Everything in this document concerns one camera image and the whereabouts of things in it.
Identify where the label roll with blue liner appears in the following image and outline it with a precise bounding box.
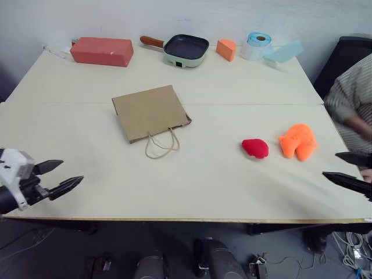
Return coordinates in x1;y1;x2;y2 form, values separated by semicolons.
239;31;273;62

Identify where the brown paper bag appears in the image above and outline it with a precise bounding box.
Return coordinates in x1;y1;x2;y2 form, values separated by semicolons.
111;84;193;159

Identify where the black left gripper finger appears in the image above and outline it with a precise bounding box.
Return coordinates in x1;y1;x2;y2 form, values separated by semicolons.
34;159;65;176
48;175;85;202

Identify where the red rectangular box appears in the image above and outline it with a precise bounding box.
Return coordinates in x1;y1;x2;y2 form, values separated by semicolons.
69;36;135;68

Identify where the orange wedge block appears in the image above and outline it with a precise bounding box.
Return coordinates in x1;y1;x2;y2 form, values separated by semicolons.
215;38;237;63

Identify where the green pan with brown handle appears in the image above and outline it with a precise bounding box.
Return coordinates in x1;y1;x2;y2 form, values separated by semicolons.
139;34;210;69

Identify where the dark rounded shape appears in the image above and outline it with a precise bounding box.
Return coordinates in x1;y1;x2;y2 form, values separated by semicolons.
133;252;167;279
192;237;248;279

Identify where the red plush toy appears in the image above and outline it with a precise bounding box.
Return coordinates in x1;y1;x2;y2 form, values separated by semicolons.
241;138;270;160

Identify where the small metal device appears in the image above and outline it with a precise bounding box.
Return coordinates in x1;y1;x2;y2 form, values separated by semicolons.
248;253;269;279

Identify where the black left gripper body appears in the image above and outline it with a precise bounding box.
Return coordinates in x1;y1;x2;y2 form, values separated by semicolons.
19;171;56;206

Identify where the white cable bundle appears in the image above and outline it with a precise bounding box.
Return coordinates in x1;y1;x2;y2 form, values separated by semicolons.
330;230;372;279

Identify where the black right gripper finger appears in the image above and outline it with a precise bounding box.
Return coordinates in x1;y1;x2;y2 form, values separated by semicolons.
322;171;372;202
335;152;372;169

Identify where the person in striped shirt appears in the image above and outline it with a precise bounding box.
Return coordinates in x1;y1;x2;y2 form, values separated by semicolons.
323;53;372;156

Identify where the light blue sheet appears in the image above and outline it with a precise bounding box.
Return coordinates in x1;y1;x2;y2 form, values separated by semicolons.
262;40;303;65

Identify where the orange plush toy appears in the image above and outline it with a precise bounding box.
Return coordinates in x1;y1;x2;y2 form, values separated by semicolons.
278;123;319;163

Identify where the black chair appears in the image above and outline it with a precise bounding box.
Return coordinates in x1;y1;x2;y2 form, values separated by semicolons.
313;35;372;100

